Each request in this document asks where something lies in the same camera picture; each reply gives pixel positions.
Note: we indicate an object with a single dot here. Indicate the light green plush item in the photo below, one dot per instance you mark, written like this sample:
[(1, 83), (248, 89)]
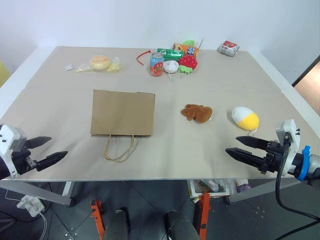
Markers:
[(189, 42)]

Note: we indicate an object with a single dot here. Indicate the orange snack packet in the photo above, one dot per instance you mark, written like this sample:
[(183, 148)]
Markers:
[(191, 50)]

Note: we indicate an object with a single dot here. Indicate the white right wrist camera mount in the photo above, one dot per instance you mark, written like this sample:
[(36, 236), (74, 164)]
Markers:
[(292, 136)]

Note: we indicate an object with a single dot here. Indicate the purple plush item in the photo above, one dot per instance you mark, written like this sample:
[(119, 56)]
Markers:
[(242, 186)]

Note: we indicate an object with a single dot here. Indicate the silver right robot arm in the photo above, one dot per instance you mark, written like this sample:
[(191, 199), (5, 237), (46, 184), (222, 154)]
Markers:
[(313, 166)]

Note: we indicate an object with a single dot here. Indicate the yellow object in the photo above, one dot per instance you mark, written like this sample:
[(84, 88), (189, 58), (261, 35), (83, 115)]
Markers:
[(3, 75)]

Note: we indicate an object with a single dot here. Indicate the brown plush toy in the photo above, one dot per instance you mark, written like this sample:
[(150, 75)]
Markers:
[(198, 113)]

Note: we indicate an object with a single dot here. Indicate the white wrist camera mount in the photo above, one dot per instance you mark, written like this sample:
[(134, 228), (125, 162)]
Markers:
[(292, 136), (7, 137)]

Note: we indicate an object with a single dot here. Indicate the white power strip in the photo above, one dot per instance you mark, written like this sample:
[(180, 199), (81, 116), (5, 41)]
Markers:
[(30, 205)]

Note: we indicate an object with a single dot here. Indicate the silver and red foil packet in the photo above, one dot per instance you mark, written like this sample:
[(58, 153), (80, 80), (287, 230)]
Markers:
[(228, 48)]

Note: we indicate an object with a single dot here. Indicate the green snack package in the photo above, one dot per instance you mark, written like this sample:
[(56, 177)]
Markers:
[(170, 53)]

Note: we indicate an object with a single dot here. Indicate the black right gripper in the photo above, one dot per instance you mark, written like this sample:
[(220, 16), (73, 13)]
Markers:
[(273, 157)]

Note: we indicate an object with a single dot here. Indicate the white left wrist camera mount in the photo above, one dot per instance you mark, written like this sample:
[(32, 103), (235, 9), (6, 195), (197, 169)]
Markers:
[(7, 137)]

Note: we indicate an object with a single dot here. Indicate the dark rounded shape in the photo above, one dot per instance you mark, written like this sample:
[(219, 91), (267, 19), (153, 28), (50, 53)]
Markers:
[(178, 226), (117, 225)]

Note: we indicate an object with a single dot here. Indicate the white table leg frame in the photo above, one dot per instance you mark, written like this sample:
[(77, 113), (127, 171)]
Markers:
[(45, 192), (260, 191)]

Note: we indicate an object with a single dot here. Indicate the red strawberry plush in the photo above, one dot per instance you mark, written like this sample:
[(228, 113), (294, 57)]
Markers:
[(188, 62)]

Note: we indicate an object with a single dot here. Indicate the red and blue drink can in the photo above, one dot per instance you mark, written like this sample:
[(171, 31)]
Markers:
[(156, 64)]

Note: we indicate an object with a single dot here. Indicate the white round plush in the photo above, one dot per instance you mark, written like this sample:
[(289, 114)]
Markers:
[(171, 66)]

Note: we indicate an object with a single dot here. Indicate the small clear plastic wrapper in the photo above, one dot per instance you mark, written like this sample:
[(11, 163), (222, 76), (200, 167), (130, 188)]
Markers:
[(68, 67)]

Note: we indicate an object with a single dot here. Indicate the white and yellow egg plush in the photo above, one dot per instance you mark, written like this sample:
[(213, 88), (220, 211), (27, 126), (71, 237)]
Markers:
[(246, 118)]

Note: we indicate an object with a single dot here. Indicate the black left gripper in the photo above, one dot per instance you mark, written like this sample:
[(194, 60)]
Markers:
[(22, 160)]

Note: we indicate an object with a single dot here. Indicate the orange metal stand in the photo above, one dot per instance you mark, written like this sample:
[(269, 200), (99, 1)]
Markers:
[(203, 212), (97, 220)]

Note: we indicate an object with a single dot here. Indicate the burger plush in plastic bag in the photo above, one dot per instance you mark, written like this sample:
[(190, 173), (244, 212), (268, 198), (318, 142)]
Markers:
[(100, 62)]

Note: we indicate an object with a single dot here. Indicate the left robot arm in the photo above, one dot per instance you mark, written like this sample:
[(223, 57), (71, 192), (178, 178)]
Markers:
[(3, 168)]

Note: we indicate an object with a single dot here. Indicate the white box with clutter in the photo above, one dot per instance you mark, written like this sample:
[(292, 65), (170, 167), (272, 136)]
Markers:
[(210, 186)]

